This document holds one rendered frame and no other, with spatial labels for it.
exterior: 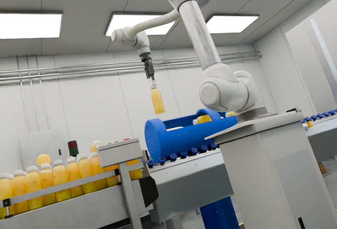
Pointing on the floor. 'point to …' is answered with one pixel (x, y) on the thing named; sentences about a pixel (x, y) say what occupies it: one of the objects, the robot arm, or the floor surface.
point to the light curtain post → (322, 54)
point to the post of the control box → (132, 208)
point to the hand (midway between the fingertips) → (152, 82)
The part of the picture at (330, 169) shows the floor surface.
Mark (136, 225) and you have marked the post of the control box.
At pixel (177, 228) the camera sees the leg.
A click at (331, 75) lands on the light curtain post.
